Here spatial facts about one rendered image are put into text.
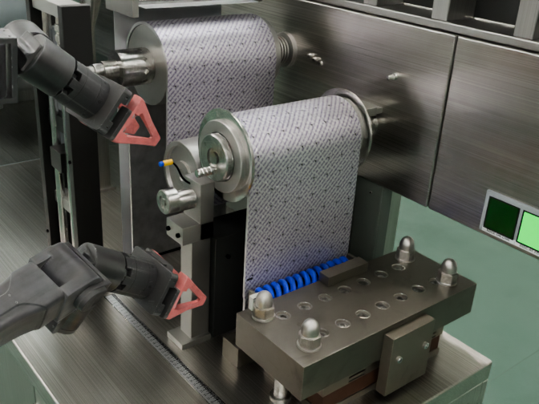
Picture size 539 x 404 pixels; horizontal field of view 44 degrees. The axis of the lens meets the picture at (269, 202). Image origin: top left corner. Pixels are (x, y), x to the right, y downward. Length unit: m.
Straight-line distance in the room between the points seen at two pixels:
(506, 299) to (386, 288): 2.14
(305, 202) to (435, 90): 0.28
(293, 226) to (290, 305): 0.13
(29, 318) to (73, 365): 0.38
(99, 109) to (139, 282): 0.24
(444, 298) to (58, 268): 0.63
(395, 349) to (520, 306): 2.20
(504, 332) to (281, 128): 2.13
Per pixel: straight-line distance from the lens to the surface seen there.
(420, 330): 1.11
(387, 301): 1.13
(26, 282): 0.82
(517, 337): 3.03
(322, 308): 1.09
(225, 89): 1.24
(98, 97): 0.89
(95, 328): 1.26
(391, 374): 1.11
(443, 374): 1.21
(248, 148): 0.99
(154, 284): 0.96
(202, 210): 1.08
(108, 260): 0.91
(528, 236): 1.09
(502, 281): 3.41
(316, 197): 1.12
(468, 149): 1.13
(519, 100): 1.06
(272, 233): 1.09
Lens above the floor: 1.63
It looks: 25 degrees down
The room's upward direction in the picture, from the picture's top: 4 degrees clockwise
